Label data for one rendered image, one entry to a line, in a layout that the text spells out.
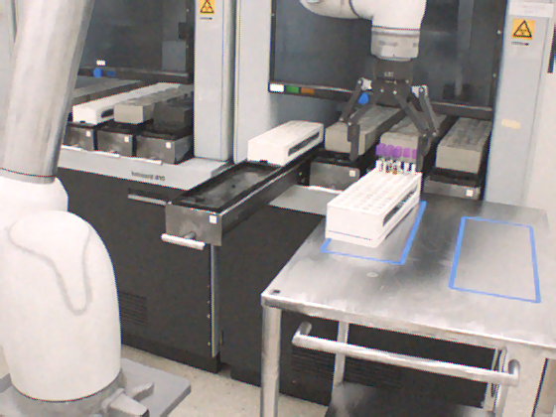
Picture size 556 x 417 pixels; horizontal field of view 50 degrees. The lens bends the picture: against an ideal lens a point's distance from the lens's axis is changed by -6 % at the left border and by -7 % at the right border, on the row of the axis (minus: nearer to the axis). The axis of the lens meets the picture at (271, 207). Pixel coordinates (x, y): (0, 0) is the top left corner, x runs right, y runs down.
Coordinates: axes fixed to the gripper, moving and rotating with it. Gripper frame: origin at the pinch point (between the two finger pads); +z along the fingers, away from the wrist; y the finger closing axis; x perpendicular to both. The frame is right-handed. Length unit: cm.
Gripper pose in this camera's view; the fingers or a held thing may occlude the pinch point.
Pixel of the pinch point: (385, 159)
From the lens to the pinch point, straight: 126.9
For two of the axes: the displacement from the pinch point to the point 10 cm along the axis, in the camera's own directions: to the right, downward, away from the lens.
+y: 8.8, 1.9, -4.3
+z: -0.3, 9.4, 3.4
